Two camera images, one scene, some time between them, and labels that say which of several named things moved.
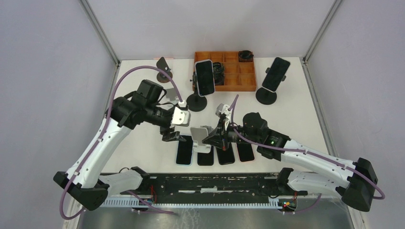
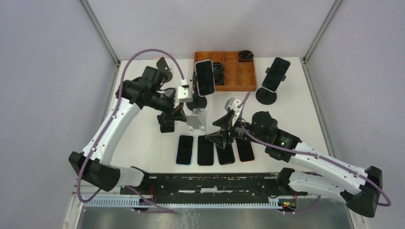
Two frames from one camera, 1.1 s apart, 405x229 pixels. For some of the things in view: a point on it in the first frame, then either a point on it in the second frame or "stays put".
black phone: (206, 159) stays put
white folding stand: (197, 134) → (197, 121)
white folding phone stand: (172, 96) stays put
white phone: (246, 152) stays put
